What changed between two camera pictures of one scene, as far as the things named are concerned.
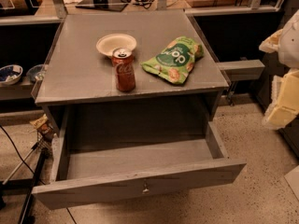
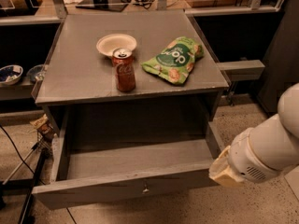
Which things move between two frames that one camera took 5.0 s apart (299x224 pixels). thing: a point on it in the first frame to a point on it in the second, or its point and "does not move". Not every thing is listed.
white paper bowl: (108, 43) does not move
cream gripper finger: (284, 106) to (220, 172)
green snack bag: (177, 61) does not move
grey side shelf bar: (243, 70) does not move
